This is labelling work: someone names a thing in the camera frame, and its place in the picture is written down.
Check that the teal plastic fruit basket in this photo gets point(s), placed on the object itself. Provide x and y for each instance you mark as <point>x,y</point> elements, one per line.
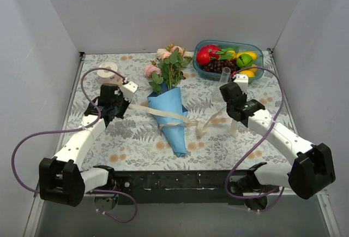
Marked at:
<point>238,47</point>

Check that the yellow lemon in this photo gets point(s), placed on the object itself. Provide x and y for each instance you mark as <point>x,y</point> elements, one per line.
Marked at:
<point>248,73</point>
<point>253,68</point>
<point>250,53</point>

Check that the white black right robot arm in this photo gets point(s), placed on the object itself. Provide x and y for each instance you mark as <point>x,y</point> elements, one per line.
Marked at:
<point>311,166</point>

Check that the wrapped toilet paper roll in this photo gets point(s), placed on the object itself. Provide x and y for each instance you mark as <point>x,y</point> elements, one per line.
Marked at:
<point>108,77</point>

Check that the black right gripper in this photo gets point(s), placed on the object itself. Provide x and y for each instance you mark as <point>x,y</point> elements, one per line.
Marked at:
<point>235,112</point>

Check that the aluminium frame rail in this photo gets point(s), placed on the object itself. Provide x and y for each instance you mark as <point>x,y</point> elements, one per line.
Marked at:
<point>236,190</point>

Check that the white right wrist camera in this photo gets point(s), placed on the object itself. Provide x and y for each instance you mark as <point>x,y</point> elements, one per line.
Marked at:
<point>242,80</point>

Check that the cream fabric ribbon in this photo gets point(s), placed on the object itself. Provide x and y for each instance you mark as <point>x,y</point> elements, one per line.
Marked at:
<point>201,130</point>

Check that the blue wrapping paper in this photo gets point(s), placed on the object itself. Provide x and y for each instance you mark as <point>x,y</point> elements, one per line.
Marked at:
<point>170,102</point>

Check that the floral patterned tablecloth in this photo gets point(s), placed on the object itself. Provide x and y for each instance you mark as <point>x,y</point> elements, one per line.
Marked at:
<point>137,143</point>

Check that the green lime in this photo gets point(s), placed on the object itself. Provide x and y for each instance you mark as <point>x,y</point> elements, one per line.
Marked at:
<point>244,61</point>

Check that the yellow lemon right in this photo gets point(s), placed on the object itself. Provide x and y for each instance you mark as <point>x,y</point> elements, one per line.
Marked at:
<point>253,68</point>

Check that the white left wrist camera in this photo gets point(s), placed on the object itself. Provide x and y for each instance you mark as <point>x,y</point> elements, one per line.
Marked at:
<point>128,90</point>

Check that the dark purple grapes bunch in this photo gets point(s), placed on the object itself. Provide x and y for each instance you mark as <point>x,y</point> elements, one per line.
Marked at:
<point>217,66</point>

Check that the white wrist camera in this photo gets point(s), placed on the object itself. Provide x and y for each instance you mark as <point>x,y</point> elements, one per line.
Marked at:
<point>242,80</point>
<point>128,90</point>

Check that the pink flower bouquet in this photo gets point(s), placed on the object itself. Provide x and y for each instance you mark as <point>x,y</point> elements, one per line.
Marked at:
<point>166,72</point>

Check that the yellow lemon top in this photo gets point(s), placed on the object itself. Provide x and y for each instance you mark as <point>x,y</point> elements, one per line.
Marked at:
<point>250,53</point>

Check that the red apple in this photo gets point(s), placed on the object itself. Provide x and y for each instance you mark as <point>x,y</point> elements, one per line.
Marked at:
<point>203,57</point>

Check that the clear glass vase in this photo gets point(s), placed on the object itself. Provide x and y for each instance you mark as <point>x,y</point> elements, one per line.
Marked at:
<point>224,79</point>

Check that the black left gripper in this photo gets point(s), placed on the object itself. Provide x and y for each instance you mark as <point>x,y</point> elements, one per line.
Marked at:
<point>114,108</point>

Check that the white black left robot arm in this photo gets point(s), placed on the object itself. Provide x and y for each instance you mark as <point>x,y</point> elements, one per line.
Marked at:
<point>61,179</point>

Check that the yellow lemon front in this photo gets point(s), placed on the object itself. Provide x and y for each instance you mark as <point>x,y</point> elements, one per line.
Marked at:
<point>248,73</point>

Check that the pink dragon fruit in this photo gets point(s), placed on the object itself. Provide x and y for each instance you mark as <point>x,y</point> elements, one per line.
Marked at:
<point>217,53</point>

